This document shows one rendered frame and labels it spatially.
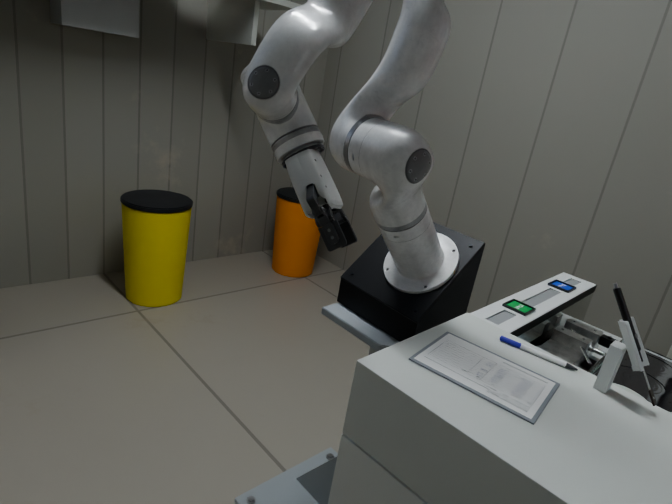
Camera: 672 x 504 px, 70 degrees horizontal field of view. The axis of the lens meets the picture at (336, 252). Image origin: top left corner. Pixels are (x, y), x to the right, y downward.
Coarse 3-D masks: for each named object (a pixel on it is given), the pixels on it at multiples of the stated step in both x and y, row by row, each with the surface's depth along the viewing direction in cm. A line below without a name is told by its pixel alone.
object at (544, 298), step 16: (528, 288) 123; (544, 288) 125; (576, 288) 129; (496, 304) 110; (528, 304) 114; (544, 304) 115; (560, 304) 117; (496, 320) 103; (512, 320) 103; (528, 320) 105
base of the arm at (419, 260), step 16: (416, 224) 104; (432, 224) 110; (384, 240) 112; (400, 240) 107; (416, 240) 107; (432, 240) 110; (448, 240) 121; (400, 256) 112; (416, 256) 110; (432, 256) 112; (448, 256) 118; (384, 272) 122; (400, 272) 119; (416, 272) 115; (432, 272) 115; (448, 272) 115; (400, 288) 117; (416, 288) 115; (432, 288) 114
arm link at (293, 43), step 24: (312, 0) 75; (336, 0) 74; (360, 0) 75; (288, 24) 69; (312, 24) 70; (336, 24) 73; (264, 48) 68; (288, 48) 68; (312, 48) 69; (264, 72) 68; (288, 72) 68; (264, 96) 68; (288, 96) 69
